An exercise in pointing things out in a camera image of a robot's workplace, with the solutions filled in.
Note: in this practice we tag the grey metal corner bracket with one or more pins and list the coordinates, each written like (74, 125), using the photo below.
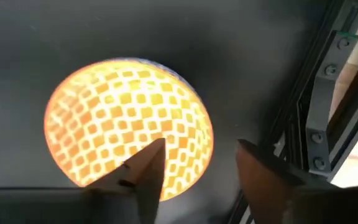
(322, 105)

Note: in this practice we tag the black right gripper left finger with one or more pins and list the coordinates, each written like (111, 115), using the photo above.
(145, 177)

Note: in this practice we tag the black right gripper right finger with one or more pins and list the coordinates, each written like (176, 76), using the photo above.
(263, 180)

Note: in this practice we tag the yellow patterned ball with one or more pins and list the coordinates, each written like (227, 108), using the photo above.
(123, 121)

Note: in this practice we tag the black aluminium table frame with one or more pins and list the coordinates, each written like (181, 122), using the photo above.
(294, 102)

